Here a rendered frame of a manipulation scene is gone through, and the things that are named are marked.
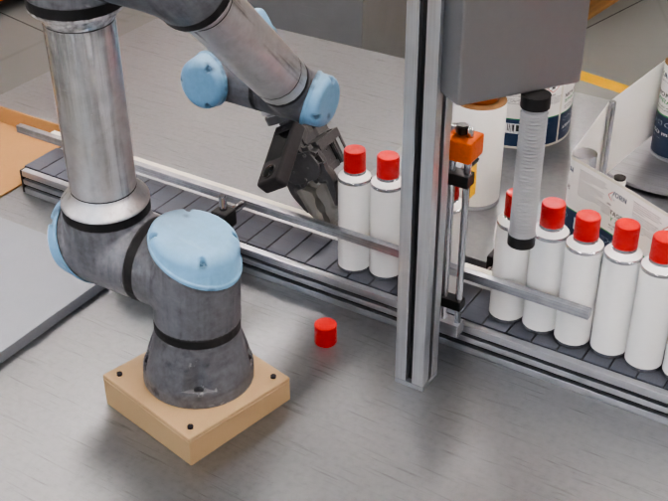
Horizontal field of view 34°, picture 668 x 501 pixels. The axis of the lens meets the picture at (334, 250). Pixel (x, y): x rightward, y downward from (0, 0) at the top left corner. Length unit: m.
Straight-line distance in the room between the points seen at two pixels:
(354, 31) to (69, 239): 2.47
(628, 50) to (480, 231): 3.14
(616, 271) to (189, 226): 0.56
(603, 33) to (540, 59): 3.74
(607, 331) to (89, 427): 0.72
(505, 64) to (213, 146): 1.00
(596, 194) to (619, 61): 3.15
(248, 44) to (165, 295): 0.33
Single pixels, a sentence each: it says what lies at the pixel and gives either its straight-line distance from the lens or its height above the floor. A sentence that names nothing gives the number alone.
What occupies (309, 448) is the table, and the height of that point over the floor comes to 0.83.
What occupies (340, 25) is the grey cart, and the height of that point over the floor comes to 0.43.
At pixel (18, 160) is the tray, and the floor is 0.83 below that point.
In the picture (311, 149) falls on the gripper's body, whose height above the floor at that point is 1.06.
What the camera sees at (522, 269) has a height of 0.97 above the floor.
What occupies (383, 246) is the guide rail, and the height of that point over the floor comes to 0.96.
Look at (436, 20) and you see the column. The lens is 1.29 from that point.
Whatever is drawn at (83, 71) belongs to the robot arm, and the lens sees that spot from 1.34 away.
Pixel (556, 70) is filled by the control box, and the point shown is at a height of 1.31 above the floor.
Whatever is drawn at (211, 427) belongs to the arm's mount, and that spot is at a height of 0.87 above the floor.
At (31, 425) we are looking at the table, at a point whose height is 0.83.
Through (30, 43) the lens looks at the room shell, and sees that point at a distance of 5.04.
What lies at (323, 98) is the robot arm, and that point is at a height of 1.20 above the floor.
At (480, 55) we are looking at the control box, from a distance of 1.29.
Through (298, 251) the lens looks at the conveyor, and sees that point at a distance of 1.77.
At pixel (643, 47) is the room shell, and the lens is 4.96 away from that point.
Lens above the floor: 1.85
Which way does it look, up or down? 33 degrees down
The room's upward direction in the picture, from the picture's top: straight up
